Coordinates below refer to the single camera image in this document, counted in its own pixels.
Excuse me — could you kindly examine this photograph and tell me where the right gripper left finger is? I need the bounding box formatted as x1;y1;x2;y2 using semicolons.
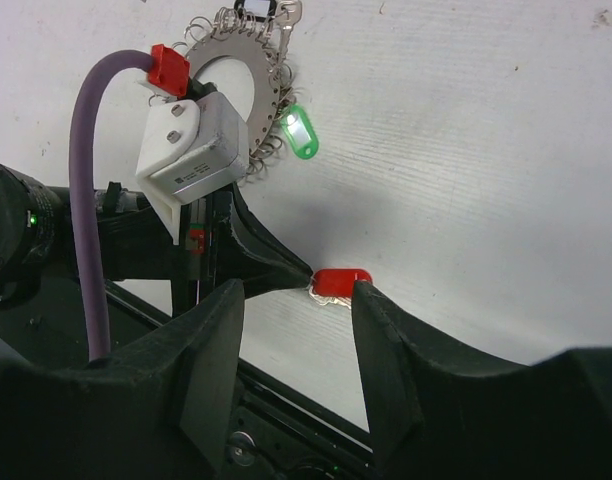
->
0;280;245;479

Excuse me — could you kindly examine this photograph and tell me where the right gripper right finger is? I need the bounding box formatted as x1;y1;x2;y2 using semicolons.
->
352;282;612;479

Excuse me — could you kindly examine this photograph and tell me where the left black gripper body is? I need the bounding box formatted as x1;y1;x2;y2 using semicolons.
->
95;182;213;317

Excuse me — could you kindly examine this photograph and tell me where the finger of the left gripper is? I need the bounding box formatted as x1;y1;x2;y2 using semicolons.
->
226;184;313;299

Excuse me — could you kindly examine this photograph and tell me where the red tag key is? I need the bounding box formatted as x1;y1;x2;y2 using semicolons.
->
308;268;373;309

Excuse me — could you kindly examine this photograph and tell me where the metal keyring disc with rings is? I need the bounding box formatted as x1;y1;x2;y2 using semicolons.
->
181;1;303;181

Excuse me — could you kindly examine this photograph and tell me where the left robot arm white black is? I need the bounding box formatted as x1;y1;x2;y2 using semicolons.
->
0;164;313;311

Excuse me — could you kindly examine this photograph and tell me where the black tag on keyring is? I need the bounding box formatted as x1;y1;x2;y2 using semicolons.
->
233;0;277;22

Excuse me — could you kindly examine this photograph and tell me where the green key tag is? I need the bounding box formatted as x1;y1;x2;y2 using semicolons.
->
280;104;319;160

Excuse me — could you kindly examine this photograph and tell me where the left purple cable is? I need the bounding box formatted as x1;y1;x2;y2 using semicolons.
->
68;49;155;364

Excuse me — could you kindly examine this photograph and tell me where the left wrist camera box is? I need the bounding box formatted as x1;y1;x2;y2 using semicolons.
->
136;92;249;245

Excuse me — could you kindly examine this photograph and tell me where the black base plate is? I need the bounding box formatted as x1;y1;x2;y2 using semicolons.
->
0;286;376;479

